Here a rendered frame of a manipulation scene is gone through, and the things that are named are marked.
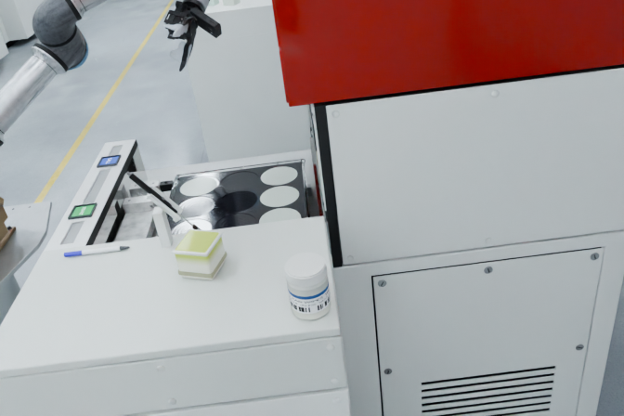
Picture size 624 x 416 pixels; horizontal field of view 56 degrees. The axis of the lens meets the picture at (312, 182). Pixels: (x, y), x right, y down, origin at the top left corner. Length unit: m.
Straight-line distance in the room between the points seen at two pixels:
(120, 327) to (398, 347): 0.73
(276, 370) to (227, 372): 0.08
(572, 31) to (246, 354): 0.84
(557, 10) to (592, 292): 0.72
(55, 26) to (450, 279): 1.28
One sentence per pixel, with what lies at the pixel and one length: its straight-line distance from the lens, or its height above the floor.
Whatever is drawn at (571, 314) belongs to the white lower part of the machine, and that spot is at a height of 0.58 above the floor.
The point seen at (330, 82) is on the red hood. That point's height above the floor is 1.27.
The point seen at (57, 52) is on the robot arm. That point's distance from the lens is 1.92.
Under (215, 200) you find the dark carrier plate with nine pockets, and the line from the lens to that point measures 1.52.
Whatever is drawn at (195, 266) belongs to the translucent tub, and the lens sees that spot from 1.13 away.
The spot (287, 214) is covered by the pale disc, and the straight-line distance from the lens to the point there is 1.41.
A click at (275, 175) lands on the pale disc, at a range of 1.59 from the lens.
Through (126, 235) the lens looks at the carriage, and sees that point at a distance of 1.52.
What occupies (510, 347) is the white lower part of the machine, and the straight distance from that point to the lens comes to 1.64.
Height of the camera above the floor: 1.66
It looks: 30 degrees down
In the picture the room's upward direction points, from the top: 7 degrees counter-clockwise
